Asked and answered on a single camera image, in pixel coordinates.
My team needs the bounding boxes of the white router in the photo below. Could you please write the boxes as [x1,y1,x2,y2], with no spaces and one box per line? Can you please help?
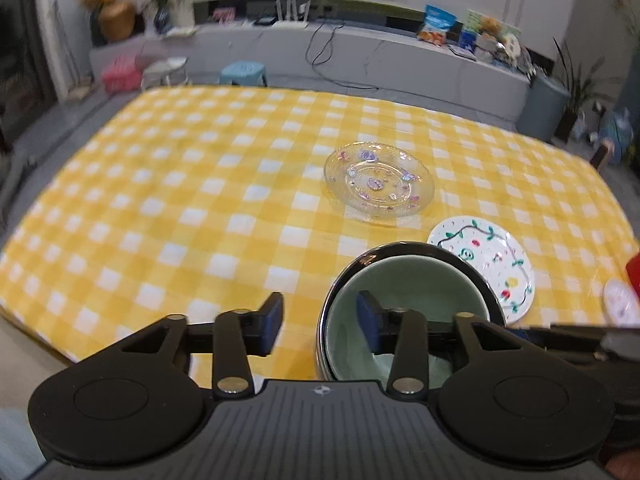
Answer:
[274,0,312,28]

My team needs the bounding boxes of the tall potted plant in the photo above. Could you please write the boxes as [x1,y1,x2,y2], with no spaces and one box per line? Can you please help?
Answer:
[550,37,623,143]

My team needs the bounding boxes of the blue green plastic bag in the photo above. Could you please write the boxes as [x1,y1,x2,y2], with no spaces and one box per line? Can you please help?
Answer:
[597,107,636,166]

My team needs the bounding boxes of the blue steel bowl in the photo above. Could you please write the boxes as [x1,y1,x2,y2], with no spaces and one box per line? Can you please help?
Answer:
[314,241,507,383]

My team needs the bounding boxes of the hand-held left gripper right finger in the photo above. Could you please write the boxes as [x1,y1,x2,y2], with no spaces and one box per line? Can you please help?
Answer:
[356,290,531,397]

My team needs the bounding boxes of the white stool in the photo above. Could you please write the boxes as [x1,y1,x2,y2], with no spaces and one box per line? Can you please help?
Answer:
[140,56,193,92]

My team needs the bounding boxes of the person's right hand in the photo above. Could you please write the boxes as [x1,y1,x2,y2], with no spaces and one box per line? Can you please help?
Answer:
[597,447,640,480]

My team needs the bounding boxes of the yellow checkered tablecloth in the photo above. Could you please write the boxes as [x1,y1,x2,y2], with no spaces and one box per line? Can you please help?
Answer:
[0,85,640,366]

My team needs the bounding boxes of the grey trash bin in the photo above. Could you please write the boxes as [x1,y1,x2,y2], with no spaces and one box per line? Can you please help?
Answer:
[516,74,571,143]

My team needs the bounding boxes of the black cable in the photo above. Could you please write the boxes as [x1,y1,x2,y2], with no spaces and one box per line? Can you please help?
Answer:
[306,20,381,92]

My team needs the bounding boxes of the dark glass door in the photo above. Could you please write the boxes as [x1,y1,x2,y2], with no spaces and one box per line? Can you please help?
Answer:
[0,0,58,133]

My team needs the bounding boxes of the clear glass plate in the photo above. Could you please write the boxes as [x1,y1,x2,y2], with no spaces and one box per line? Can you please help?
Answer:
[323,142,436,226]

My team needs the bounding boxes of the brown vase with dried flowers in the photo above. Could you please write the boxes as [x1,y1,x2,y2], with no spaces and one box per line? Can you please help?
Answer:
[77,0,137,43]

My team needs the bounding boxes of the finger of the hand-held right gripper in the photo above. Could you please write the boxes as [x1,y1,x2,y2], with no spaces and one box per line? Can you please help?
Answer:
[507,324,608,360]

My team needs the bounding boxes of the pink basket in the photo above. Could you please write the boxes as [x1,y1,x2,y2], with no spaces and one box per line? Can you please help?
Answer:
[101,55,143,95]

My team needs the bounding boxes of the blue snack bag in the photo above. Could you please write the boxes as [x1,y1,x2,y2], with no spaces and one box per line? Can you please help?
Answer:
[417,5,457,46]

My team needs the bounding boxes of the green ceramic bowl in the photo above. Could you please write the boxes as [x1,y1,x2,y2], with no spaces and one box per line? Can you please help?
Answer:
[327,255,493,391]

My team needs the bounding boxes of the white television cabinet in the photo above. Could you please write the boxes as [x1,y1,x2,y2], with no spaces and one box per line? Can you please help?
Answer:
[90,0,533,126]

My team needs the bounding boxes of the small beige floor appliance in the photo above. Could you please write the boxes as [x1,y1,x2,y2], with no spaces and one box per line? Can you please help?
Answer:
[590,140,617,170]

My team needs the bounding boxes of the white fruit-painted plate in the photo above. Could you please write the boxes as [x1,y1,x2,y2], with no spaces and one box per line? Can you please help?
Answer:
[426,216,537,325]

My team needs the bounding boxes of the light blue stool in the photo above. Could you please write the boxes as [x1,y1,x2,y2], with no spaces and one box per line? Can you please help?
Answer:
[219,61,268,87]

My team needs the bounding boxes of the red cup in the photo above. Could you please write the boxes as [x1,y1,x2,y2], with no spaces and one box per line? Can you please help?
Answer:
[625,252,640,296]

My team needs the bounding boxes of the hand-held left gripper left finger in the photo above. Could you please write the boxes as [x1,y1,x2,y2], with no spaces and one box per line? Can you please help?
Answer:
[120,291,285,400]

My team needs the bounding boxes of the small white plate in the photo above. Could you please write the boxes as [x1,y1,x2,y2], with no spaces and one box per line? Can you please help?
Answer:
[602,279,640,328]

